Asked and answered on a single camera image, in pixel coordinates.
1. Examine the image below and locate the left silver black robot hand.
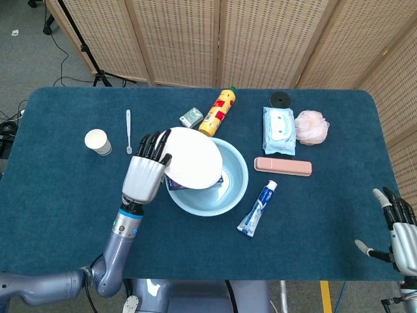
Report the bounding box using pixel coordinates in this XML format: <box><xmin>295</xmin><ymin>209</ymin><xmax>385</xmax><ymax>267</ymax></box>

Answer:
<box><xmin>121</xmin><ymin>129</ymin><xmax>173</xmax><ymax>205</ymax></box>

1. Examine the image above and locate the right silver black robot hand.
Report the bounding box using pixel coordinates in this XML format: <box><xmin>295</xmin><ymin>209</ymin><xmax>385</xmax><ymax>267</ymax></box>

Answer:
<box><xmin>354</xmin><ymin>186</ymin><xmax>417</xmax><ymax>278</ymax></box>

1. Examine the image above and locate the purple toothpaste box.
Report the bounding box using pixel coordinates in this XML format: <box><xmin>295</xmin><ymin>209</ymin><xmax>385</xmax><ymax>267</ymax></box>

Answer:
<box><xmin>164</xmin><ymin>174</ymin><xmax>225</xmax><ymax>192</ymax></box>

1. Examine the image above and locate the white paper plate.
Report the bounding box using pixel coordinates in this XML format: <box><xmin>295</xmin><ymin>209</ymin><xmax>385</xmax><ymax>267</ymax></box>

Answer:
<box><xmin>155</xmin><ymin>127</ymin><xmax>224</xmax><ymax>190</ymax></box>

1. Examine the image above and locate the white paper cup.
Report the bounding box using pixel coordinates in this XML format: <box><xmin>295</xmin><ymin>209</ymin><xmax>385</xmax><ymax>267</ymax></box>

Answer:
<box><xmin>84</xmin><ymin>129</ymin><xmax>113</xmax><ymax>157</ymax></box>

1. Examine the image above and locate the light blue plastic basin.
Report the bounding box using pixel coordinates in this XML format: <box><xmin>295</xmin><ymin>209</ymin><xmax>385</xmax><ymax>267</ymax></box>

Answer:
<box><xmin>166</xmin><ymin>137</ymin><xmax>249</xmax><ymax>217</ymax></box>

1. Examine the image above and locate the blue white toothpaste tube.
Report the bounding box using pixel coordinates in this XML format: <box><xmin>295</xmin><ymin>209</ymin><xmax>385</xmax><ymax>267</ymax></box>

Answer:
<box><xmin>237</xmin><ymin>180</ymin><xmax>278</xmax><ymax>238</ymax></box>

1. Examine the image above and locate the small green soap box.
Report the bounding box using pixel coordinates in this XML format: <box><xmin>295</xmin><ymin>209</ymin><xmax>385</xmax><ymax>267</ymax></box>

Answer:
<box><xmin>179</xmin><ymin>106</ymin><xmax>205</xmax><ymax>129</ymax></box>

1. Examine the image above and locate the dark blue table mat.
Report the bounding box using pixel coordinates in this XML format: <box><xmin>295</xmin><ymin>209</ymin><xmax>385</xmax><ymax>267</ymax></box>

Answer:
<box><xmin>0</xmin><ymin>86</ymin><xmax>409</xmax><ymax>281</ymax></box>

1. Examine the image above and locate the yellow bottle with red label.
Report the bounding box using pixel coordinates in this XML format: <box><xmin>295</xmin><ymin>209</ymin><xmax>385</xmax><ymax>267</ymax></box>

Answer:
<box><xmin>198</xmin><ymin>86</ymin><xmax>237</xmax><ymax>137</ymax></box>

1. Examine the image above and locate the grey robot torso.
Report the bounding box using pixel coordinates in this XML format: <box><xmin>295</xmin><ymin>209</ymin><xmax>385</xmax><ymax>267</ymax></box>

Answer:
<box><xmin>122</xmin><ymin>278</ymin><xmax>273</xmax><ymax>313</ymax></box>

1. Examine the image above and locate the pink toothbrush case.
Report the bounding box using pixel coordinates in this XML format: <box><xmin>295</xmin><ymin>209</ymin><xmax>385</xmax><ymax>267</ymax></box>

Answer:
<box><xmin>253</xmin><ymin>156</ymin><xmax>313</xmax><ymax>177</ymax></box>

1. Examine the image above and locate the black tripod stand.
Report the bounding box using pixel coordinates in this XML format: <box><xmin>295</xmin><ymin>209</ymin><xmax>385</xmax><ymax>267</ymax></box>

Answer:
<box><xmin>43</xmin><ymin>0</ymin><xmax>137</xmax><ymax>87</ymax></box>

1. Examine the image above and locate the black equipment on floor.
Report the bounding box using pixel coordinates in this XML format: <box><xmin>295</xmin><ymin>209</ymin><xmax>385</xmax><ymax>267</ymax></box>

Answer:
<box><xmin>0</xmin><ymin>109</ymin><xmax>26</xmax><ymax>159</ymax></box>

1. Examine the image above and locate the light blue wet wipes pack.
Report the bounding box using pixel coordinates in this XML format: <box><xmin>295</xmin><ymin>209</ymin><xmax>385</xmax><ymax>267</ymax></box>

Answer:
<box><xmin>262</xmin><ymin>106</ymin><xmax>297</xmax><ymax>156</ymax></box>

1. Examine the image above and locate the woven wicker folding screen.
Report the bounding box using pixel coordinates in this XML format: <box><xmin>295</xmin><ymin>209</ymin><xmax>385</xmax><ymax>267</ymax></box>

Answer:
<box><xmin>45</xmin><ymin>0</ymin><xmax>417</xmax><ymax>229</ymax></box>

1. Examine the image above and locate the pink mesh bath pouf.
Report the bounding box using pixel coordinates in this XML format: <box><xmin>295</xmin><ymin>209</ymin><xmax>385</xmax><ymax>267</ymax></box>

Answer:
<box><xmin>294</xmin><ymin>110</ymin><xmax>330</xmax><ymax>145</ymax></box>

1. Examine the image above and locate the black round disc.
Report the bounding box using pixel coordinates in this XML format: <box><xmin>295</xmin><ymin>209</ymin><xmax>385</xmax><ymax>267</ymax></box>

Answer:
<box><xmin>270</xmin><ymin>92</ymin><xmax>292</xmax><ymax>108</ymax></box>

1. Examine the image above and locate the black floor cable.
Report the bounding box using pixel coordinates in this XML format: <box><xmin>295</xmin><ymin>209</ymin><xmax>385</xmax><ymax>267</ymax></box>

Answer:
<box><xmin>48</xmin><ymin>31</ymin><xmax>96</xmax><ymax>87</ymax></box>

